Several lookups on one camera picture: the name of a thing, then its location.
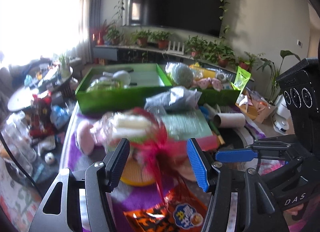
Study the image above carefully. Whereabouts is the dark oval coffee table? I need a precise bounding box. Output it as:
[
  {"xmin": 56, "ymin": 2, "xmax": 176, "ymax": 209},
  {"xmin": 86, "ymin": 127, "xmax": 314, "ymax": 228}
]
[{"xmin": 8, "ymin": 66, "xmax": 73, "ymax": 112}]

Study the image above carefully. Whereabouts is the silver scrub ball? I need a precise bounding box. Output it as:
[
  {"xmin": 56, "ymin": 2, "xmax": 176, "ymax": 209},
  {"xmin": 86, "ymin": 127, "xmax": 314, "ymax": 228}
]
[{"xmin": 171, "ymin": 63, "xmax": 194, "ymax": 88}]

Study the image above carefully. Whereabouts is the red gift bag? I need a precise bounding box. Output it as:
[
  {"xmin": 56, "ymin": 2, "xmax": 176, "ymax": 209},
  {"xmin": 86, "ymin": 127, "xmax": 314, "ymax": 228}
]
[{"xmin": 29, "ymin": 90, "xmax": 55, "ymax": 138}]

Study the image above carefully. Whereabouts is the large wall television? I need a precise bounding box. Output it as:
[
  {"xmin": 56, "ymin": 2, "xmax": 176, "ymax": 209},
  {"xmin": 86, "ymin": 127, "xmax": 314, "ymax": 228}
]
[{"xmin": 120, "ymin": 0, "xmax": 223, "ymax": 37}]

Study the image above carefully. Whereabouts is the filled green tray box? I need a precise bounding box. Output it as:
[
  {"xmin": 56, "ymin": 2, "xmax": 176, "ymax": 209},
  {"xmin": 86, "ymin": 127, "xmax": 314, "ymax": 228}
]
[{"xmin": 165, "ymin": 62, "xmax": 240, "ymax": 106}]

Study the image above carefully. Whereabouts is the bagged sponges pack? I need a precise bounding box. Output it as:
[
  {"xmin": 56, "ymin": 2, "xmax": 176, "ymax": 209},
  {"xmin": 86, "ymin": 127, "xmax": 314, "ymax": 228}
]
[{"xmin": 89, "ymin": 110, "xmax": 161, "ymax": 152}]

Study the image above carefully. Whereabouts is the white plush toy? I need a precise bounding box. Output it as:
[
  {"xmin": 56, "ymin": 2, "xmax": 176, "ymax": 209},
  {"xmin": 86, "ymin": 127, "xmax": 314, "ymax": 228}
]
[{"xmin": 103, "ymin": 70, "xmax": 131, "ymax": 86}]

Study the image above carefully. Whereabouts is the green gold bottle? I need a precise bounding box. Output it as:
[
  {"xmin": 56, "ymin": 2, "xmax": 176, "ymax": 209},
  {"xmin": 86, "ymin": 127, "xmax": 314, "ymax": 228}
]
[{"xmin": 208, "ymin": 120, "xmax": 225, "ymax": 145}]

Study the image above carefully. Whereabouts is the green standing pouch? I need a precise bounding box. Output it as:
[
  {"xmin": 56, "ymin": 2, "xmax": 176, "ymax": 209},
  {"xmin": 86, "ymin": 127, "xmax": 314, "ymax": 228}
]
[{"xmin": 231, "ymin": 67, "xmax": 251, "ymax": 93}]

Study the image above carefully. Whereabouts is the pink plush toy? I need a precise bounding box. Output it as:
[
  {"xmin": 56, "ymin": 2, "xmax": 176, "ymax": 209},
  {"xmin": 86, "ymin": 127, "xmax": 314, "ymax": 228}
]
[{"xmin": 75, "ymin": 120, "xmax": 100, "ymax": 155}]

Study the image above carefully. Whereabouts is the orange snack bag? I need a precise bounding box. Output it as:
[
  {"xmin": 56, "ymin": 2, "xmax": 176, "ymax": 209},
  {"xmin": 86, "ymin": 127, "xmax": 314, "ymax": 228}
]
[{"xmin": 123, "ymin": 184, "xmax": 208, "ymax": 232}]

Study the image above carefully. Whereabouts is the white paper roll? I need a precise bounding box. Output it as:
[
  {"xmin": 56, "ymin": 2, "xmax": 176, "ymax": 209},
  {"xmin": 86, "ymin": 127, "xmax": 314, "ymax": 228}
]
[{"xmin": 213, "ymin": 113, "xmax": 246, "ymax": 128}]

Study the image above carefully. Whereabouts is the white air purifier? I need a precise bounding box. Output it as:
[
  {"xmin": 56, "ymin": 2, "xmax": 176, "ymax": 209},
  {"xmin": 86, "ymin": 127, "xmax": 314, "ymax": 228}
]
[{"xmin": 271, "ymin": 95, "xmax": 295, "ymax": 135}]

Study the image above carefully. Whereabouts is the grey cloth in bag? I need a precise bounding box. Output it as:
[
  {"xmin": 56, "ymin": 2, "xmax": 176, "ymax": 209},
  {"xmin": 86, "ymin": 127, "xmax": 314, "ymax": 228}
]
[{"xmin": 144, "ymin": 86, "xmax": 202, "ymax": 112}]

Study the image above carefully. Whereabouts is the pink feather toy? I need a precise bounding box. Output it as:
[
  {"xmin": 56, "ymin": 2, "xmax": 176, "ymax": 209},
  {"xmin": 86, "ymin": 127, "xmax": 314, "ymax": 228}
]
[{"xmin": 130, "ymin": 107, "xmax": 186, "ymax": 200}]

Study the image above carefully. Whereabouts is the empty green tray box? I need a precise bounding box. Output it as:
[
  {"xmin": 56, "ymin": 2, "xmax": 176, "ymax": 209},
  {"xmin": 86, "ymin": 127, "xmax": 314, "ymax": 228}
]
[{"xmin": 75, "ymin": 63, "xmax": 172, "ymax": 114}]

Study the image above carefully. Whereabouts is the person's right hand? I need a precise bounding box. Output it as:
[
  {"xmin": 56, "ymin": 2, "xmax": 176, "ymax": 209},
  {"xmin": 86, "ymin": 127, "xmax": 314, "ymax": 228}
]
[{"xmin": 283, "ymin": 203, "xmax": 308, "ymax": 223}]

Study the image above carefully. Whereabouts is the green snack bag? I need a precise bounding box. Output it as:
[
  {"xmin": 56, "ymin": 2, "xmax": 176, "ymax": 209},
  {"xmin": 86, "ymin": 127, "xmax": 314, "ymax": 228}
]
[{"xmin": 86, "ymin": 78, "xmax": 123, "ymax": 92}]

